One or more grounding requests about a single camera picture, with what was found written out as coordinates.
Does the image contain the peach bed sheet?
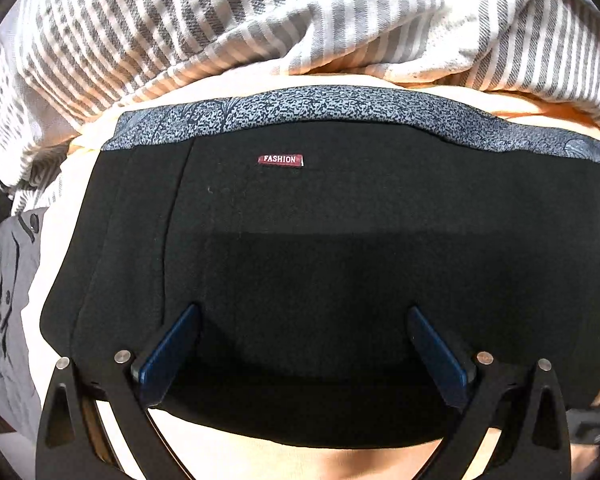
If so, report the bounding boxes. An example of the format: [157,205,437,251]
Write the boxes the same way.
[10,72,600,480]

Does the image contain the black pants with patterned waistband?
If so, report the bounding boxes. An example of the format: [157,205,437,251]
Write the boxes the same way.
[39,85,600,448]

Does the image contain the grey buttoned garment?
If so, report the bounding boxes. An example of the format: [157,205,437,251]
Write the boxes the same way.
[0,207,43,441]

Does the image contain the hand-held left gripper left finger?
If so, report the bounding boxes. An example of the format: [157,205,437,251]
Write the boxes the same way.
[35,302,203,480]

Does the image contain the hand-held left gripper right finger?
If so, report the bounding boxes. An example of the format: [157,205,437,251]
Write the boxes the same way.
[406,305,573,480]

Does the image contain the grey striped duvet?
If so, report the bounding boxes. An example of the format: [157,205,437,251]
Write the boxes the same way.
[0,0,600,216]

